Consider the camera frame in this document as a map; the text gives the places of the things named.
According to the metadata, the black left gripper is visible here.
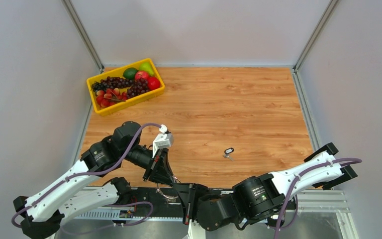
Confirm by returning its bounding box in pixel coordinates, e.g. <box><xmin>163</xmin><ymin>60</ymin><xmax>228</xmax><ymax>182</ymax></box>
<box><xmin>121</xmin><ymin>144</ymin><xmax>177</xmax><ymax>188</ymax></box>

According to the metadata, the red pink apple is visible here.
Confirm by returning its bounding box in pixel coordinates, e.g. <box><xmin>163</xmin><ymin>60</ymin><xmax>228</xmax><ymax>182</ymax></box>
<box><xmin>135</xmin><ymin>71</ymin><xmax>151</xmax><ymax>81</ymax></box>

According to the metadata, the dark green avocado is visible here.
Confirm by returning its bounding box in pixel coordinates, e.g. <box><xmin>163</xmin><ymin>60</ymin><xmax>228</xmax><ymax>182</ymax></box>
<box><xmin>123</xmin><ymin>67</ymin><xmax>139</xmax><ymax>80</ymax></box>

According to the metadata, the yellow plastic fruit tray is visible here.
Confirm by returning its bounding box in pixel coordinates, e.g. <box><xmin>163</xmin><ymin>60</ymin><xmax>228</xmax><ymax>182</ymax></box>
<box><xmin>86</xmin><ymin>58</ymin><xmax>165</xmax><ymax>116</ymax></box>

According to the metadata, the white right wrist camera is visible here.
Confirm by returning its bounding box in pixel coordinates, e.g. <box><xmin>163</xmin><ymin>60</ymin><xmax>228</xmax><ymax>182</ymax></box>
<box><xmin>184</xmin><ymin>221</ymin><xmax>206</xmax><ymax>239</ymax></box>

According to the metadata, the dark purple grape bunch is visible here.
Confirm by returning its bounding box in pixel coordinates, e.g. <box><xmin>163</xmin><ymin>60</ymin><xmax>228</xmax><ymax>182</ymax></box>
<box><xmin>91</xmin><ymin>77</ymin><xmax>135</xmax><ymax>92</ymax></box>

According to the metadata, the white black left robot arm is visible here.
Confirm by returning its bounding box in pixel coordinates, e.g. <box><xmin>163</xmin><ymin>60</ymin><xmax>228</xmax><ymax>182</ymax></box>
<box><xmin>13</xmin><ymin>121</ymin><xmax>177</xmax><ymax>239</ymax></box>

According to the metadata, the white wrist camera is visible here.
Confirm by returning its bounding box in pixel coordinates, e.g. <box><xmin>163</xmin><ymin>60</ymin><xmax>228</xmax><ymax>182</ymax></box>
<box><xmin>184</xmin><ymin>221</ymin><xmax>206</xmax><ymax>239</ymax></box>
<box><xmin>152</xmin><ymin>124</ymin><xmax>174</xmax><ymax>158</ymax></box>

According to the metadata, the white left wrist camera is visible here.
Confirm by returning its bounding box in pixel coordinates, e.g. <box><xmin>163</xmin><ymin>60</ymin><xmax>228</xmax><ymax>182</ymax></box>
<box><xmin>152</xmin><ymin>124</ymin><xmax>174</xmax><ymax>158</ymax></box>

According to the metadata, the green pear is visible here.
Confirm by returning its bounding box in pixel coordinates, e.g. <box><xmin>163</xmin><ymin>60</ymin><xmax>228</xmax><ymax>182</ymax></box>
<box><xmin>139</xmin><ymin>62</ymin><xmax>155</xmax><ymax>76</ymax></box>

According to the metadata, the red cherries cluster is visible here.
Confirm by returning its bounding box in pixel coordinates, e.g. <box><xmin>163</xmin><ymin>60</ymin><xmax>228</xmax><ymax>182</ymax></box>
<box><xmin>95</xmin><ymin>88</ymin><xmax>129</xmax><ymax>108</ymax></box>

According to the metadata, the black-tagged silver key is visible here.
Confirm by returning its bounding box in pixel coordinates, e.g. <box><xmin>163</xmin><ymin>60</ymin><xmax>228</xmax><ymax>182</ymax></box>
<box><xmin>223</xmin><ymin>147</ymin><xmax>234</xmax><ymax>161</ymax></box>

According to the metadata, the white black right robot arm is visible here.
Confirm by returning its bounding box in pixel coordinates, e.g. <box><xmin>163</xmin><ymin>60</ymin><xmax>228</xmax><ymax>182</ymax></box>
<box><xmin>173</xmin><ymin>143</ymin><xmax>362</xmax><ymax>231</ymax></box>

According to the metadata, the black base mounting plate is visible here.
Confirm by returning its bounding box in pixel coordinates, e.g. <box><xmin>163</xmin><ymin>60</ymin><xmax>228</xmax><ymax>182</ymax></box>
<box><xmin>111</xmin><ymin>186</ymin><xmax>297</xmax><ymax>220</ymax></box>

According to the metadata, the bright red tomato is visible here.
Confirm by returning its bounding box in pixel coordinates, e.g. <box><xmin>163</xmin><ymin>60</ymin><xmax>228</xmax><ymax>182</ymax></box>
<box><xmin>147</xmin><ymin>76</ymin><xmax>161</xmax><ymax>91</ymax></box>

